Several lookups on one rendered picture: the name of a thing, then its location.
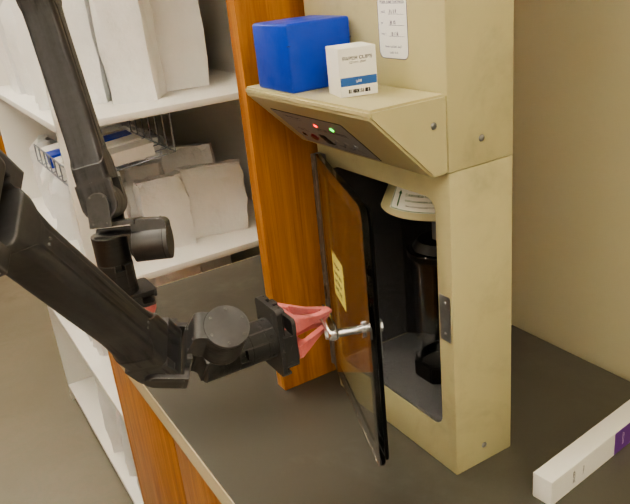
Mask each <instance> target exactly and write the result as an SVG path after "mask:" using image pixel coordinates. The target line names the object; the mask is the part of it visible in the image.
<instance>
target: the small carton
mask: <svg viewBox="0 0 630 504"><path fill-rule="evenodd" d="M325 49H326V60H327V72H328V83H329V93H331V94H333V95H335V96H337V97H339V98H347V97H354V96H361V95H367V94H374V93H378V82H377V66H376V50H375V44H371V43H366V42H353V43H346V44H338V45H331V46H325Z"/></svg>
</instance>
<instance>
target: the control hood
mask: <svg viewBox="0 0 630 504"><path fill-rule="evenodd" d="M245 90H246V92H247V95H248V96H250V97H251V98H252V99H253V100H254V101H256V102H257V103H258V104H259V105H261V106H262V107H263V108H264V109H266V110H267V111H268V112H269V113H270V114H272V115H273V116H274V117H275V118H277V119H278V120H279V121H280V122H282V123H283V124H284V125H285V126H286V127H288V128H289V129H290V130H291V131H293V132H294V133H295V134H296V135H298V136H299V137H300V138H301V139H302V140H306V141H309V142H313V141H310V140H308V139H307V138H305V137H304V136H303V135H302V134H300V133H299V132H298V131H297V130H295V129H294V128H293V127H292V126H291V125H289V124H288V123H287V122H286V121H284V120H283V119H282V118H281V117H280V116H278V115H277V114H276V113H275V112H273V111H272V110H271V109H270V108H272V109H276V110H280V111H284V112H289V113H293V114H297V115H301V116H305V117H310V118H314V119H318V120H322V121H326V122H330V123H335V124H339V125H341V126H342V127H343V128H345V129H346V130H347V131H348V132H349V133H350V134H351V135H353V136H354V137H355V138H356V139H357V140H358V141H360V142H361V143H362V144H363V145H364V146H365V147H366V148H368V149H369V150H370V151H371V152H372V153H373V154H374V155H376V156H377V157H378V158H379V159H380V160H381V161H379V160H375V159H372V158H368V157H365V156H361V155H358V154H355V153H351V152H348V151H344V150H341V149H337V148H334V147H330V146H327V145H323V144H320V143H316V142H313V143H316V144H320V145H323V146H326V147H330V148H333V149H337V150H340V151H344V152H347V153H350V154H354V155H357V156H361V157H364V158H368V159H371V160H374V161H378V162H381V163H385V164H388V165H392V166H395V167H398V168H402V169H405V170H409V171H412V172H416V173H419V174H422V175H426V176H429V177H438V176H441V175H445V174H446V173H447V137H446V101H445V96H443V94H440V93H433V92H426V91H419V90H412V89H405V88H398V87H391V86H384V85H378V93H374V94H367V95H361V96H354V97H347V98H339V97H337V96H335V95H333V94H331V93H329V87H325V88H320V89H315V90H310V91H305V92H300V93H295V94H293V93H288V92H282V91H277V90H272V89H267V88H262V87H260V84H257V85H252V86H247V88H246V89H245Z"/></svg>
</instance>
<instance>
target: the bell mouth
mask: <svg viewBox="0 0 630 504"><path fill-rule="evenodd" d="M381 207H382V209H383V210H384V211H385V212H387V213H388V214H390V215H393V216H395V217H398V218H402V219H407V220H414V221H427V222H436V215H435V208H434V205H433V203H432V201H431V200H430V199H429V198H428V197H427V196H424V195H421V194H418V193H415V192H412V191H409V190H406V189H403V188H400V187H397V186H394V185H391V184H388V186H387V189H386V191H385V194H384V196H383V199H382V202H381Z"/></svg>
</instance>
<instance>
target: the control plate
mask: <svg viewBox="0 0 630 504"><path fill-rule="evenodd" d="M270 109H271V110H272V111H273V112H275V113H276V114H277V115H278V116H280V117H281V118H282V119H283V120H284V121H286V122H287V123H288V124H289V125H291V126H292V127H293V128H294V129H295V130H297V131H298V132H299V133H300V134H302V135H303V136H304V137H305V138H307V139H308V140H310V141H313V142H316V143H320V144H323V145H327V146H330V147H334V148H337V149H341V150H344V151H348V152H351V153H355V154H358V155H361V156H365V157H368V158H372V159H375V160H379V161H381V160H380V159H379V158H378V157H377V156H376V155H374V154H373V153H372V152H371V151H370V150H369V149H368V148H366V147H365V146H364V145H363V144H362V143H361V142H360V141H358V140H357V139H356V138H355V137H354V136H353V135H351V134H350V133H349V132H348V131H347V130H346V129H345V128H343V127H342V126H341V125H339V124H335V123H330V122H326V121H322V120H318V119H314V118H310V117H305V116H301V115H297V114H293V113H289V112H284V111H280V110H276V109H272V108H270ZM312 124H315V125H317V126H318V127H319V128H316V127H314V126H313V125H312ZM329 128H331V129H333V130H334V131H335V132H332V131H330V129H329ZM302 131H303V132H305V133H306V134H308V136H307V135H304V134H303V133H302ZM311 134H314V135H316V136H317V137H319V140H315V139H314V138H312V137H311ZM319 134H320V135H324V136H325V137H327V138H328V139H329V140H330V141H331V142H333V143H334V142H335V141H334V140H336V141H338V142H339V144H338V143H337V145H332V144H328V143H327V142H326V141H325V140H324V139H322V138H321V137H320V136H319ZM343 143H346V144H348V145H349V146H347V147H346V148H345V147H343V146H344V144H343ZM353 145H355V146H357V147H358V148H359V149H356V151H355V150H353V148H354V147H353Z"/></svg>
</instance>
